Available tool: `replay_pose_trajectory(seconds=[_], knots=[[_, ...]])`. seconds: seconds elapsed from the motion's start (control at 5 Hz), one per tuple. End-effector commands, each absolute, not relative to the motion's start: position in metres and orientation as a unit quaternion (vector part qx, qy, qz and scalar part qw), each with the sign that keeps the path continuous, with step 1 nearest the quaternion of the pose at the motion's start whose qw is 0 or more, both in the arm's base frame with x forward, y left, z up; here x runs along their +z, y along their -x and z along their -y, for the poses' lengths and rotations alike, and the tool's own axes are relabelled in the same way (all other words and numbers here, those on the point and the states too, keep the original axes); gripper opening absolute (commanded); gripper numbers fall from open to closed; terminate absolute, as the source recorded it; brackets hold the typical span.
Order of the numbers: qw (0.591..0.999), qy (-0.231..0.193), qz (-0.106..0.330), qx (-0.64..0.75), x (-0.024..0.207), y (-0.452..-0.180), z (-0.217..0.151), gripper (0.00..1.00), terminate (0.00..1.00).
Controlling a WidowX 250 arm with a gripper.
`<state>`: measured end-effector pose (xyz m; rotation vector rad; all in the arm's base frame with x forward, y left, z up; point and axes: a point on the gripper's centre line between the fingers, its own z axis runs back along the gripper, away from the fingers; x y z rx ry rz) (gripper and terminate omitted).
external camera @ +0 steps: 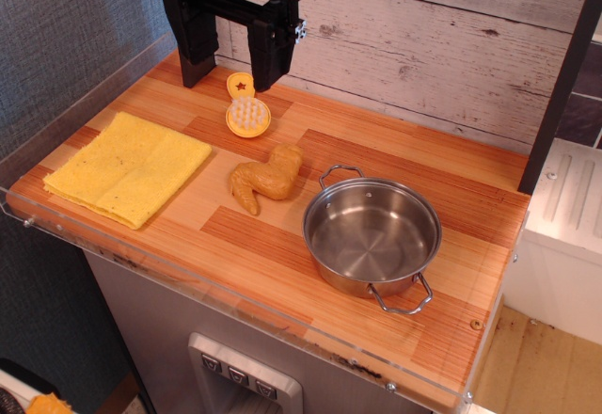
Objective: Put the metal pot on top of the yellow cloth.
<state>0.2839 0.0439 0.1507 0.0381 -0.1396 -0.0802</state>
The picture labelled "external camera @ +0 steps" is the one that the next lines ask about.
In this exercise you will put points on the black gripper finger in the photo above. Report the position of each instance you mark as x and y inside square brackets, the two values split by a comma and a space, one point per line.
[193, 27]
[271, 53]

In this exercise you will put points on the stainless steel metal pot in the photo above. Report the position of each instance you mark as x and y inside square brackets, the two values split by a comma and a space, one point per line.
[373, 238]

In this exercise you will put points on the yellow folded cloth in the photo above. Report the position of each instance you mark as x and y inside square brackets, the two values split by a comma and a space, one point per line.
[129, 171]

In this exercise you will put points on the yellow toy scrub brush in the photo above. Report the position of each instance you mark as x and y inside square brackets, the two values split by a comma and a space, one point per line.
[247, 116]

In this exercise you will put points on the toy chicken wing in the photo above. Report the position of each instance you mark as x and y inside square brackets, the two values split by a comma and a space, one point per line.
[274, 179]

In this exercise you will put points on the clear acrylic table guard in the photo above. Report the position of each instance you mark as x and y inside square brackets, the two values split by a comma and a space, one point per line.
[205, 233]

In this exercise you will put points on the grey toy fridge cabinet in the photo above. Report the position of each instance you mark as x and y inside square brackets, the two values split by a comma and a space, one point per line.
[157, 312]

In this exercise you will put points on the silver dispenser button panel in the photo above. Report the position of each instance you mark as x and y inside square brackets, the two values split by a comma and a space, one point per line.
[231, 382]

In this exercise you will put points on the white toy cabinet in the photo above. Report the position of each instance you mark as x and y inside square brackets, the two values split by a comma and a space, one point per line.
[555, 273]

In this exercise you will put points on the orange object bottom left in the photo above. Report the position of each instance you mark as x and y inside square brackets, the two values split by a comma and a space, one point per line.
[48, 404]

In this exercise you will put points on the dark left shelf post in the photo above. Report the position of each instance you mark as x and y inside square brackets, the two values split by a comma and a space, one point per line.
[193, 73]

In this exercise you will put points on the dark shelf post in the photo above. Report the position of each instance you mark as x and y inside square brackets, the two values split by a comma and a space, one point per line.
[193, 73]
[573, 59]

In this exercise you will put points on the dark right shelf post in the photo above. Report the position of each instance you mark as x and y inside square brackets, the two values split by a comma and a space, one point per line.
[573, 59]

